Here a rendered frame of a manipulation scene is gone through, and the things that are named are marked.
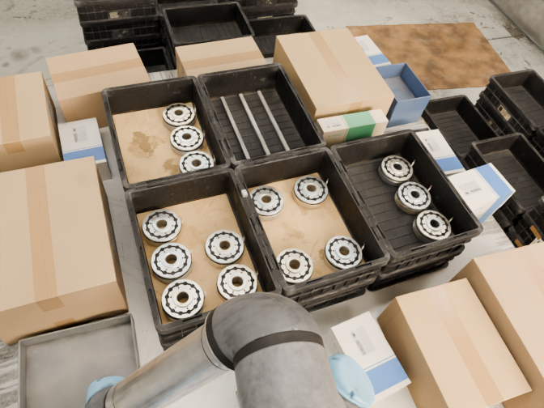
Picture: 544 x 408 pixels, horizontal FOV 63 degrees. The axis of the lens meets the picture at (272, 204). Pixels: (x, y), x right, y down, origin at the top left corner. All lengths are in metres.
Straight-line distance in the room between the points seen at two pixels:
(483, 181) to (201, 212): 0.88
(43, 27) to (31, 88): 1.86
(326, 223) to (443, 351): 0.45
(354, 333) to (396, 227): 0.35
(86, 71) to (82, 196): 0.55
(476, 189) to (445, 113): 1.25
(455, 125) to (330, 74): 1.17
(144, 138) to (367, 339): 0.89
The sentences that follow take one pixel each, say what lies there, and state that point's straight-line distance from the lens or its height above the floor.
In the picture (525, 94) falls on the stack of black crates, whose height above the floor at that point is 0.38.
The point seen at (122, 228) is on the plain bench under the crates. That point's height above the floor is 0.70.
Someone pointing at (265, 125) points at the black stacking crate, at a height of 0.83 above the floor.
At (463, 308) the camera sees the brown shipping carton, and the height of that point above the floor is 0.86.
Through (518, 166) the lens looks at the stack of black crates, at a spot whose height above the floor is 0.38.
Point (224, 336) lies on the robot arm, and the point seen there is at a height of 1.33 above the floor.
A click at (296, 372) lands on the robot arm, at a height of 1.39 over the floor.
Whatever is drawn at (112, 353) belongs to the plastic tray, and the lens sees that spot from 1.26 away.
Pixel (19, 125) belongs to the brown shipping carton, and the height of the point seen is 0.86.
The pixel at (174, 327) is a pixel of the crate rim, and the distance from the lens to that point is 1.02.
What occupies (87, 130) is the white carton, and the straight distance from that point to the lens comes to 1.57.
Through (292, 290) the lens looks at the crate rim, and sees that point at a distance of 1.06.
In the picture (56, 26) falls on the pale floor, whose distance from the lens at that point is 3.49.
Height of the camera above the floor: 1.89
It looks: 55 degrees down
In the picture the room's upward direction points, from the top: 11 degrees clockwise
